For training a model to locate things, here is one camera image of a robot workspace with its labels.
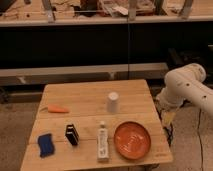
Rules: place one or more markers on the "yellowish translucent gripper body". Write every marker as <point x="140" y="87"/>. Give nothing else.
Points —
<point x="167" y="117"/>

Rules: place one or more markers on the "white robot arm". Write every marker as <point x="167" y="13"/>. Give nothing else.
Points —
<point x="184" y="83"/>

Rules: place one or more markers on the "blue sponge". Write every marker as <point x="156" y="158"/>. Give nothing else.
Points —
<point x="46" y="145"/>

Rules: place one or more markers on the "black eraser block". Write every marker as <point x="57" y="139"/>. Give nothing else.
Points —
<point x="72" y="134"/>

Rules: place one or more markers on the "wooden folding table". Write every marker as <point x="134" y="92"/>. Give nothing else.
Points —
<point x="87" y="104"/>

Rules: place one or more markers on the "long metal workbench shelf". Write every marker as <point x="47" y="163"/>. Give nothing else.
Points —
<point x="47" y="75"/>

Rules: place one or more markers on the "orange round plate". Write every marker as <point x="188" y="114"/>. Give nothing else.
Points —
<point x="132" y="140"/>

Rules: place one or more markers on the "white glue tube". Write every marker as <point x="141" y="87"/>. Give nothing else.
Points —
<point x="102" y="143"/>

